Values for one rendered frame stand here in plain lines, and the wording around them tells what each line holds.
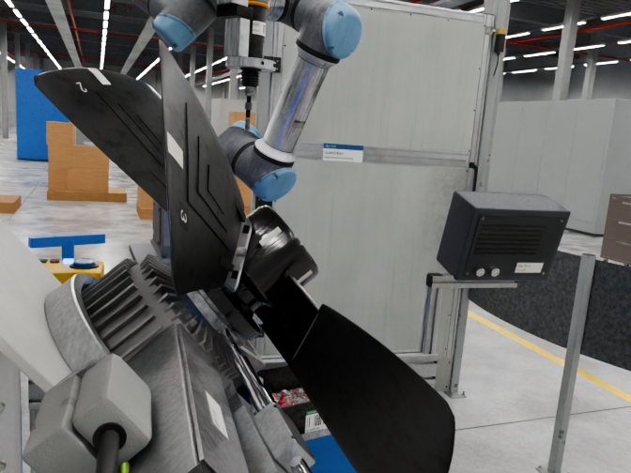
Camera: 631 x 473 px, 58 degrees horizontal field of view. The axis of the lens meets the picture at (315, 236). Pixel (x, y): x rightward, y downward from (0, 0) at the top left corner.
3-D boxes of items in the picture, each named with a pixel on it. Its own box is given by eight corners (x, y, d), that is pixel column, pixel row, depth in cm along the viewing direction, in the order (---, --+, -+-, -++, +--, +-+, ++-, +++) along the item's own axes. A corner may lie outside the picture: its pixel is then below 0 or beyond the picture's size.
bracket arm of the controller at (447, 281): (431, 288, 136) (432, 276, 135) (425, 284, 138) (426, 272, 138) (516, 287, 142) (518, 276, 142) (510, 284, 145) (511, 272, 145)
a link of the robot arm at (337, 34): (257, 176, 167) (334, -9, 142) (288, 206, 160) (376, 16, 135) (224, 177, 158) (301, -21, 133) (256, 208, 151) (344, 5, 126)
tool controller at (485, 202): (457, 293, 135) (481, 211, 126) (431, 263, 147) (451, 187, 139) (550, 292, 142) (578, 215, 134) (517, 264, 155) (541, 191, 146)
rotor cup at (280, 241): (258, 358, 71) (340, 292, 73) (185, 270, 67) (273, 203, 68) (240, 319, 85) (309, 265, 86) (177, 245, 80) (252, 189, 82)
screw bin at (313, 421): (271, 447, 102) (273, 410, 101) (232, 405, 116) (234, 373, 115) (368, 421, 114) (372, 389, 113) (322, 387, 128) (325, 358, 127)
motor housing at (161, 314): (182, 481, 67) (271, 408, 69) (42, 343, 60) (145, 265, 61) (173, 393, 89) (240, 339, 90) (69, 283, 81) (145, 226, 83)
